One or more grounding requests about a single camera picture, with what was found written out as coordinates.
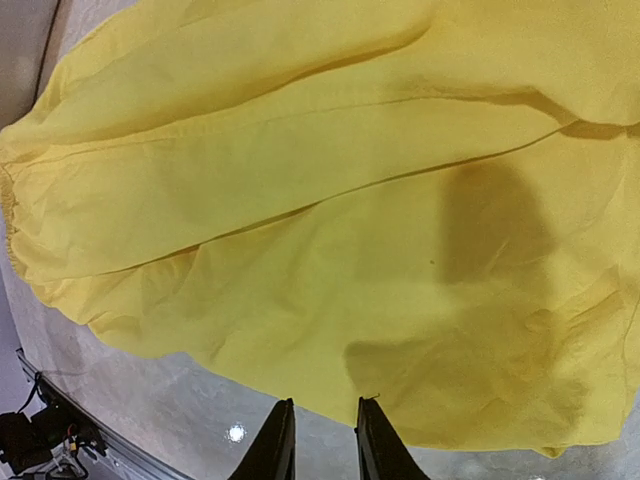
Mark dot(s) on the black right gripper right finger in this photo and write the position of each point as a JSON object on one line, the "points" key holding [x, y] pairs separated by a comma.
{"points": [[381, 453]]}

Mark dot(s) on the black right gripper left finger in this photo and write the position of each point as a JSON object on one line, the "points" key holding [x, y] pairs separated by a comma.
{"points": [[271, 456]]}

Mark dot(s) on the yellow shorts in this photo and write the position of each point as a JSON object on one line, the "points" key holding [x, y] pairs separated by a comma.
{"points": [[431, 202]]}

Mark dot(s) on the aluminium front rail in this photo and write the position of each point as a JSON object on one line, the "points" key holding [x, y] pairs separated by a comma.
{"points": [[124, 459]]}

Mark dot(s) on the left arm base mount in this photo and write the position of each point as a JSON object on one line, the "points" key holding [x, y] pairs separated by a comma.
{"points": [[30, 442]]}

